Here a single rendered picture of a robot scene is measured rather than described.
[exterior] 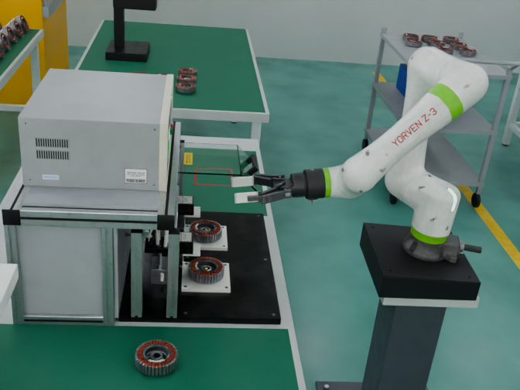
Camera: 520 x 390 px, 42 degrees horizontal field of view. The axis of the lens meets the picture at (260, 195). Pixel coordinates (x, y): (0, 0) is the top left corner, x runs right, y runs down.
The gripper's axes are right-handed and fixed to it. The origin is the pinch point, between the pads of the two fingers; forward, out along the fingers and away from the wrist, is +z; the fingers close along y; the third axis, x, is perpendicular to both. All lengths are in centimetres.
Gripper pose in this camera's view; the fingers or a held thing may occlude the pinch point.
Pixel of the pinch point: (237, 189)
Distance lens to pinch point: 204.3
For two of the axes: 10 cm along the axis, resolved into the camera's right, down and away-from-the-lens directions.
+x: -0.4, -9.2, -3.8
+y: -1.2, -3.7, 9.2
